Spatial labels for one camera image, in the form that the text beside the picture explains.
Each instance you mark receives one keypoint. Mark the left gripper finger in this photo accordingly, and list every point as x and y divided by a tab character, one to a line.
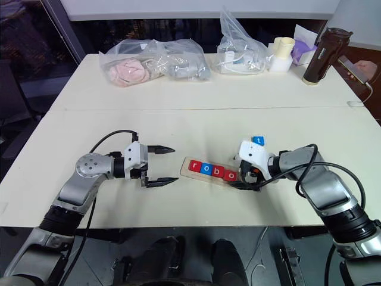
160	149
160	181

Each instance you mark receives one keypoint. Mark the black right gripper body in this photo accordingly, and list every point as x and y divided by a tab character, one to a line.
250	174

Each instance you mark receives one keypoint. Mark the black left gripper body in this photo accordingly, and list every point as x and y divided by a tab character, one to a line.
143	172

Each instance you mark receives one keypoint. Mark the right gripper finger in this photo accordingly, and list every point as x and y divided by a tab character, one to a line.
236	158
245	187

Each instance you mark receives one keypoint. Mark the red letter o tile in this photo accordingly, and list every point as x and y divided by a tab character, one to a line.
230	175

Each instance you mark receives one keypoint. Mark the red letter b tile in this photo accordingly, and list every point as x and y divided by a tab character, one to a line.
218	172

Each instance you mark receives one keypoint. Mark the wooden letter tray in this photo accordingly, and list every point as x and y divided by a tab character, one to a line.
186	169

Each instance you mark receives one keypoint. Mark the dark smartphone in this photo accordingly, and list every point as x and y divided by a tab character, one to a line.
352	70

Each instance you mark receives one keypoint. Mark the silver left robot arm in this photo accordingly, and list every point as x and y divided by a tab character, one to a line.
89	167

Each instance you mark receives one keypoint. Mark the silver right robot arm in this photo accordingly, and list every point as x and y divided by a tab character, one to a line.
327	184

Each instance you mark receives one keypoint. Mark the blue letter t tile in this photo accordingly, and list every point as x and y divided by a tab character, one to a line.
259	140

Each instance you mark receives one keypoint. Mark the blue letter o tile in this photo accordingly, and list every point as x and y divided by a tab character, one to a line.
206	169

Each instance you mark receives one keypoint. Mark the red letter r tile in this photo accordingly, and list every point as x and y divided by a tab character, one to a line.
195	166

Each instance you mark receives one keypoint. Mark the bystander hand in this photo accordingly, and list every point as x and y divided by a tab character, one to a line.
369	70

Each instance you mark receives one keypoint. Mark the dark rounded shape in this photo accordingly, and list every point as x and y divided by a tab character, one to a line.
160	256
227	259

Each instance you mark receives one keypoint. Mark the grey soft item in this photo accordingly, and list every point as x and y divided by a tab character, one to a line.
189	72

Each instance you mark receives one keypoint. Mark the pink cloth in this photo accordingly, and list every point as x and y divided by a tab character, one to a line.
128	72

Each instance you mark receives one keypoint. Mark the clear bag with grey item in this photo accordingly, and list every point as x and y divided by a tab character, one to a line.
183	53

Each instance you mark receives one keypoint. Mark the clear bag with pink cloth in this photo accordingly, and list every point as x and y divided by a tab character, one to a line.
123	53

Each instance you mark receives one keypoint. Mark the clear bag with white charger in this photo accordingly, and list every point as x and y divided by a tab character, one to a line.
234	38

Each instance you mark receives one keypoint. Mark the beige tape roll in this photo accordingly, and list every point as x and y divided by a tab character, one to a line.
283	47

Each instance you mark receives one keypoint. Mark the white and purple tissue pack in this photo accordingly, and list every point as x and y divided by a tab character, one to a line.
302	53

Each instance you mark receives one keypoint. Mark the dark brown bottle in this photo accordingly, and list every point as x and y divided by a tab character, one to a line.
320	59

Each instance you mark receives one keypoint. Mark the black office chair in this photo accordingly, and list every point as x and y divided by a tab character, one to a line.
18	98

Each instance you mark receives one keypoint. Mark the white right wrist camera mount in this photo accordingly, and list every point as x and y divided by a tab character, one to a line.
253	152

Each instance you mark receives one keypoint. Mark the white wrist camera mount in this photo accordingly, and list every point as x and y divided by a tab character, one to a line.
253	152
132	153

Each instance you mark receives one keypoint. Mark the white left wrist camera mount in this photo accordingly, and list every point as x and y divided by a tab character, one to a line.
132	153

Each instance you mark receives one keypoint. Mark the black metal bracket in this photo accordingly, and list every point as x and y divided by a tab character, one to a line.
288	265

